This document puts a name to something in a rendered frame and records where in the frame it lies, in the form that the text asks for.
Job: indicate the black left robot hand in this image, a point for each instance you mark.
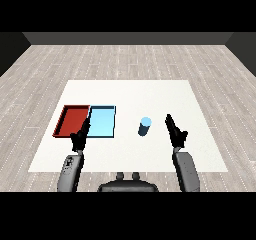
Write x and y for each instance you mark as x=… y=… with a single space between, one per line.
x=80 y=138

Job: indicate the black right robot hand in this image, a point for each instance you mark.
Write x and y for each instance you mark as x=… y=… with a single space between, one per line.
x=175 y=133

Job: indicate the red shallow open box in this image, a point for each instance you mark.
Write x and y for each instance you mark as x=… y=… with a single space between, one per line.
x=72 y=120

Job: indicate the light blue shallow open box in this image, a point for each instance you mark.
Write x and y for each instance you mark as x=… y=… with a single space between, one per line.
x=102 y=121

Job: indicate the small blue can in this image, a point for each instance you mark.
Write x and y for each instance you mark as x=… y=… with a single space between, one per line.
x=144 y=128

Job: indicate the dark grey robot body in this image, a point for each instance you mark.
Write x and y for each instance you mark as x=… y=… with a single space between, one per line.
x=128 y=183

